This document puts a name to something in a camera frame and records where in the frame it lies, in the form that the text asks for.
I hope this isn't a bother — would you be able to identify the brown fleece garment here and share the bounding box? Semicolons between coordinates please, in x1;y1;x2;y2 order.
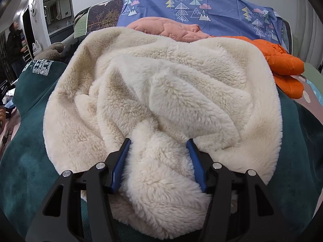
34;42;65;61

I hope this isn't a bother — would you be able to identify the cream fleece blanket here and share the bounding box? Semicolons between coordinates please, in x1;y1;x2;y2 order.
43;26;282;241

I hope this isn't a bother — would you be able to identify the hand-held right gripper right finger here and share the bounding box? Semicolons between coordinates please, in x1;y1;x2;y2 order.
186;139;294;242

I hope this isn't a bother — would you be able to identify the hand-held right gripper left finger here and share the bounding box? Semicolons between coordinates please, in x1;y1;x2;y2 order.
25;138;132;242

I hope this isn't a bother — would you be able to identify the white cat figure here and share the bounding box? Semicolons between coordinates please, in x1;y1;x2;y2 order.
31;40;42;57

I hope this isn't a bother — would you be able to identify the blue tree printed bed cover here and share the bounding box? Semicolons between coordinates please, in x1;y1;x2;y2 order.
117;0;290;51

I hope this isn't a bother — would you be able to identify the dark cloth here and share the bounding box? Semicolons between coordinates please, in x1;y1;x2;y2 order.
60;37;87;64

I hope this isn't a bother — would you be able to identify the orange puffer jacket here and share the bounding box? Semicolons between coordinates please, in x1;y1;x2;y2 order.
211;35;305;99

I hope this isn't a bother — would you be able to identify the dark printed pillow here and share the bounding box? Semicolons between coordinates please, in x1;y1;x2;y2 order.
86;0;125;31

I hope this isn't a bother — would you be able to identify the white wall ornament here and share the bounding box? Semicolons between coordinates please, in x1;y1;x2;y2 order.
29;0;39;24

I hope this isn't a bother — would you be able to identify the pink quilted garment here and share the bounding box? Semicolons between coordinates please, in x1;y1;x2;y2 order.
126;16;211;43

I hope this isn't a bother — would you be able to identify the light green cushion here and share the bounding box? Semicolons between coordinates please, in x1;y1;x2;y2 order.
74;6;91;39

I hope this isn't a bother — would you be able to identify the green pillow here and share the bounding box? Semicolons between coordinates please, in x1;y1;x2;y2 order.
303;63;323;87

